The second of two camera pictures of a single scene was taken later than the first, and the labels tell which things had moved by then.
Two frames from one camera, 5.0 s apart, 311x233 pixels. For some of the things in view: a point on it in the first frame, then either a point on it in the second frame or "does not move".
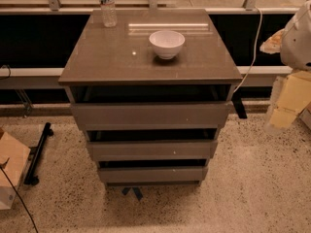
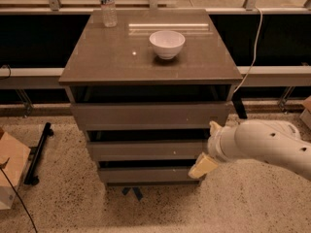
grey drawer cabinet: (150, 120) does not move
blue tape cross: (137, 192) does not move
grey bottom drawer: (153, 176) does not move
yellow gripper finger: (272, 45) -> (230, 142)
